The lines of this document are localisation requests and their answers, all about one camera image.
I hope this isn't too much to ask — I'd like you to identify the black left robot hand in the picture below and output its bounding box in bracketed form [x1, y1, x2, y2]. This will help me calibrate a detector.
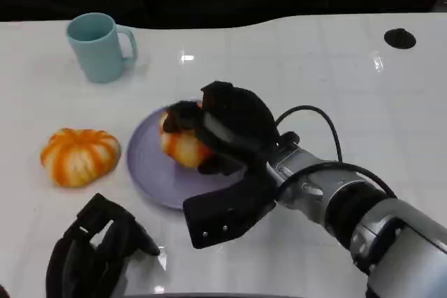
[45, 192, 161, 298]

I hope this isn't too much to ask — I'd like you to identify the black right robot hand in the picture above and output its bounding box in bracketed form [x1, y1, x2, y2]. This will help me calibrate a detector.
[161, 80, 282, 177]

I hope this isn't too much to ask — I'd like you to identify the orange white toy bread roll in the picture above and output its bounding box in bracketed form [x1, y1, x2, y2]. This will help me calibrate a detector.
[159, 100, 215, 169]
[40, 127, 122, 188]

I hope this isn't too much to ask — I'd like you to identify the lilac plate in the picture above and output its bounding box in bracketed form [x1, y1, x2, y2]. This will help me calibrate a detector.
[126, 102, 251, 211]

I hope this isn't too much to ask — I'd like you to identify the pale green mug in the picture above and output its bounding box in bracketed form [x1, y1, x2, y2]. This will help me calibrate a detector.
[66, 12, 138, 84]

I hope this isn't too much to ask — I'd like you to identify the black round table grommet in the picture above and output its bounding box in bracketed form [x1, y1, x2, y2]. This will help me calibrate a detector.
[383, 27, 418, 50]

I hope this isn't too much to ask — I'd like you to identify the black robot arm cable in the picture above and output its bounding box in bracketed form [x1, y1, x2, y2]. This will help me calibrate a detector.
[274, 105, 399, 202]

